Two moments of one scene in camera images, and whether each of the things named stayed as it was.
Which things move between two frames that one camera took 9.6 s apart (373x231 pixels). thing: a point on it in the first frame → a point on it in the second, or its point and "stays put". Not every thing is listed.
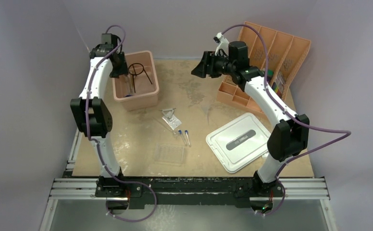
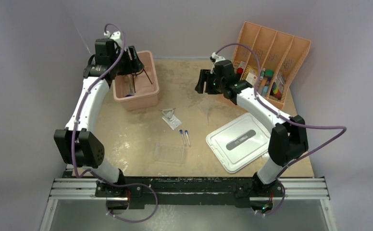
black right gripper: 210,58 → 206,76
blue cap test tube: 186,132 stays put
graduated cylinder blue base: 129,88 stays put
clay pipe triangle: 169,114 stays put
